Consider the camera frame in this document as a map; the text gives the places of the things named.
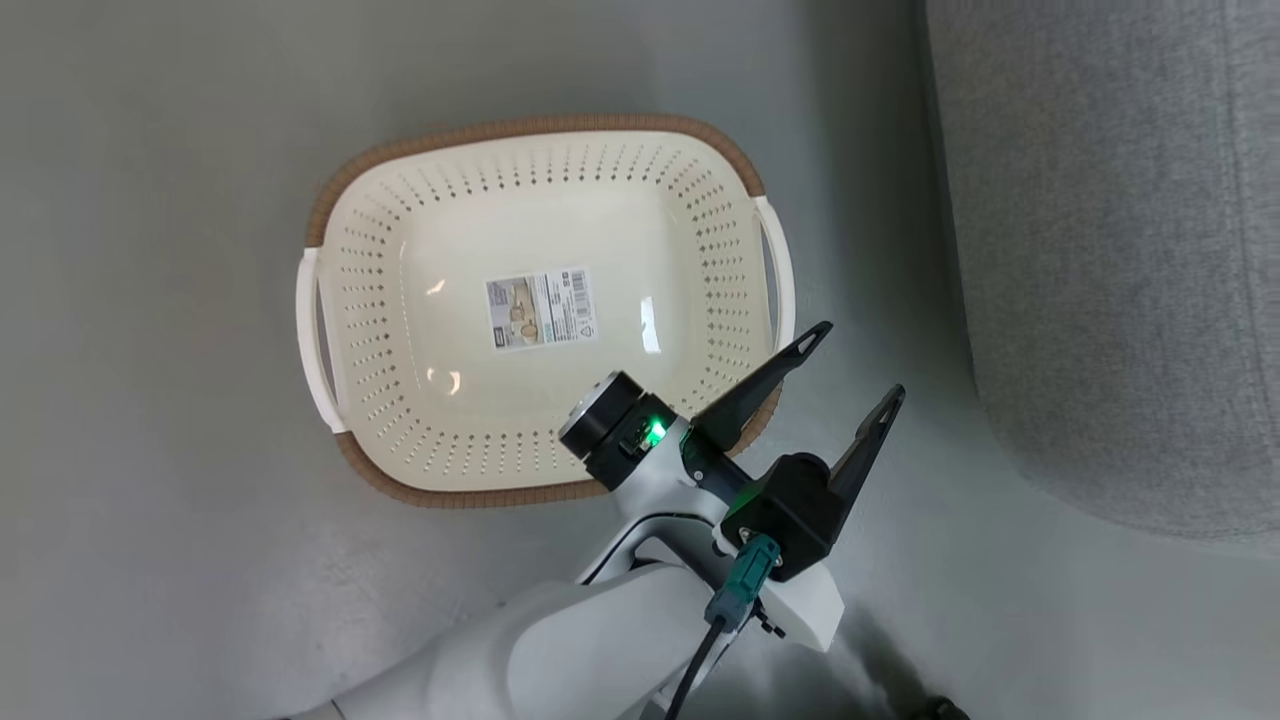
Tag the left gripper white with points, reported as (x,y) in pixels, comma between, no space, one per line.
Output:
(805,610)

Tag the paper product label sticker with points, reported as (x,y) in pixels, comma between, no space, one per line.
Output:
(540,308)

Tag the grey fabric sofa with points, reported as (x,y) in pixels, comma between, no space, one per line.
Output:
(1120,250)

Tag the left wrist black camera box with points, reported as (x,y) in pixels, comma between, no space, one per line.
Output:
(790,510)

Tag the left white grey robot arm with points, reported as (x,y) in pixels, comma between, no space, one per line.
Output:
(590,640)

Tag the cream perforated laundry basket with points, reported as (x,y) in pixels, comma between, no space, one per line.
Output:
(600,230)

